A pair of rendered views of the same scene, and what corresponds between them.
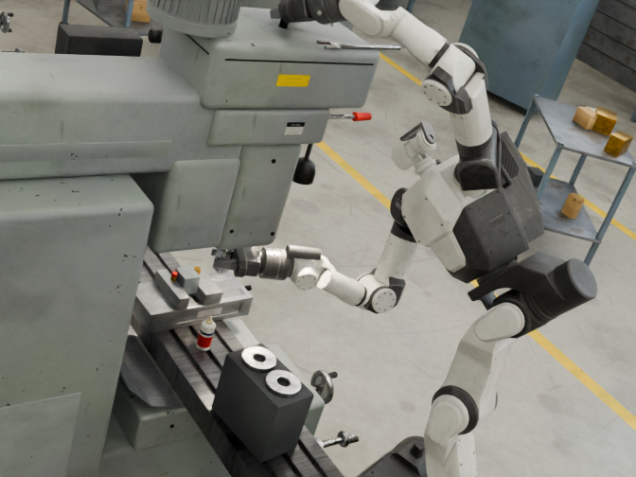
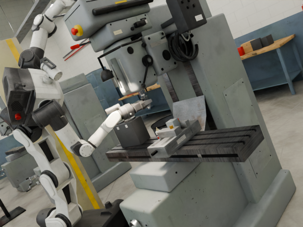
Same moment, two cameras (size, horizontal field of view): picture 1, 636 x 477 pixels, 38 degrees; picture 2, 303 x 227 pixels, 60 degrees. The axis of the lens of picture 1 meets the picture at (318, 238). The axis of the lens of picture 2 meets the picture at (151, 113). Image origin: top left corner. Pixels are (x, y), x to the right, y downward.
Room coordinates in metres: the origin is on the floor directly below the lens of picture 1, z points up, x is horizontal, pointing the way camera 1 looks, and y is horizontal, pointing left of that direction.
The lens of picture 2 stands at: (3.81, 0.34, 1.43)
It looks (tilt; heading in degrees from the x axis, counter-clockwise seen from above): 10 degrees down; 184
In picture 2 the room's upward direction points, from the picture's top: 24 degrees counter-clockwise
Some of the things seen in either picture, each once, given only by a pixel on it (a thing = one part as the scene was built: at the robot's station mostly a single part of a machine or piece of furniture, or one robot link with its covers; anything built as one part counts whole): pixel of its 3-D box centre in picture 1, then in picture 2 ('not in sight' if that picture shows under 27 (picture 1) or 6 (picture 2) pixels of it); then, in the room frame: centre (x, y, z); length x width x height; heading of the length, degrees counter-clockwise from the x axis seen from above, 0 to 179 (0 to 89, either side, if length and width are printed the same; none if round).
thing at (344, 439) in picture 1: (333, 441); not in sight; (2.38, -0.26, 0.51); 0.22 x 0.06 x 0.06; 132
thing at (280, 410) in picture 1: (261, 399); (130, 131); (1.85, 0.01, 1.03); 0.22 x 0.12 x 0.20; 50
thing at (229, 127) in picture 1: (248, 105); (121, 33); (2.10, 0.26, 1.68); 0.34 x 0.24 x 0.10; 132
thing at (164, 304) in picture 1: (191, 294); (174, 135); (2.26, 0.31, 0.98); 0.35 x 0.15 x 0.11; 134
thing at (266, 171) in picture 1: (242, 179); (130, 65); (2.13, 0.23, 1.47); 0.21 x 0.19 x 0.32; 42
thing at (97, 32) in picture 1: (95, 68); (187, 11); (2.18, 0.68, 1.62); 0.20 x 0.09 x 0.21; 132
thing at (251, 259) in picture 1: (255, 262); (134, 108); (2.16, 0.14, 1.22); 0.13 x 0.12 x 0.10; 21
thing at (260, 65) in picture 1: (270, 57); (108, 13); (2.12, 0.24, 1.81); 0.47 x 0.26 x 0.16; 132
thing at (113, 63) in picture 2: not in sight; (118, 75); (2.21, 0.15, 1.45); 0.04 x 0.04 x 0.21; 42
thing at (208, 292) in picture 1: (201, 284); (169, 132); (2.28, 0.29, 1.02); 0.15 x 0.06 x 0.04; 44
